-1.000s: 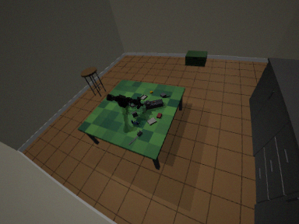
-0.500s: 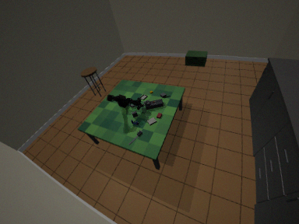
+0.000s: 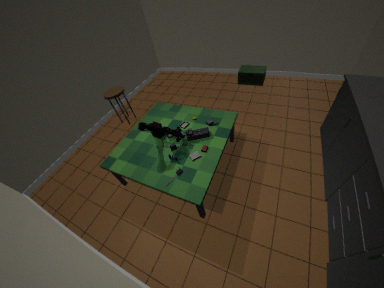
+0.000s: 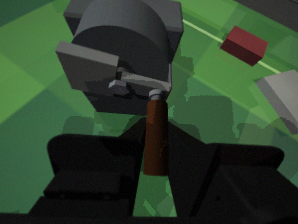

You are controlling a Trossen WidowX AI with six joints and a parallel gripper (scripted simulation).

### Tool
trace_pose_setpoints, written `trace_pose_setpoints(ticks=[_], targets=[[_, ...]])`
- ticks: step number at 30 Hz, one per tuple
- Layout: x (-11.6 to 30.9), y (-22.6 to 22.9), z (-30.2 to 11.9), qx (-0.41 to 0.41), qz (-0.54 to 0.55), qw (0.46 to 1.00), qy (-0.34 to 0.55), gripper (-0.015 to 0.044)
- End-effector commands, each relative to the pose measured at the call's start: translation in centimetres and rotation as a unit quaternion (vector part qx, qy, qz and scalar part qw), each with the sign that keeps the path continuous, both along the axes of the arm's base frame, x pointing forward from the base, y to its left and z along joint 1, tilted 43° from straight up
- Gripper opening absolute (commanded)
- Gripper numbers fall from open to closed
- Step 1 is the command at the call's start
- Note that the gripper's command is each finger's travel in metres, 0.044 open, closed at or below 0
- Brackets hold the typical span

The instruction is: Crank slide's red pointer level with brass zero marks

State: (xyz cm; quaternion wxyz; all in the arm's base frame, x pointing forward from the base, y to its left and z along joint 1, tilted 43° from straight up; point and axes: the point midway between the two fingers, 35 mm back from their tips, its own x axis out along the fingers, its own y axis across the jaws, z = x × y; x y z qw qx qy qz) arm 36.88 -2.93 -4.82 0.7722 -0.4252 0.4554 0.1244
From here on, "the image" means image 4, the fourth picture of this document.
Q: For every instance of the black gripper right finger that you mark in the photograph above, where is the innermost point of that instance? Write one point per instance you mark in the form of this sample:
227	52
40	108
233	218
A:
192	165

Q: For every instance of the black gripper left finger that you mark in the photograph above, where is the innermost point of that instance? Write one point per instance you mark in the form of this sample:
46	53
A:
92	153

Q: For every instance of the dark red block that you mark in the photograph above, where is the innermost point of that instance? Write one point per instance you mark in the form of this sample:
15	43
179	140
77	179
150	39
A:
244	45

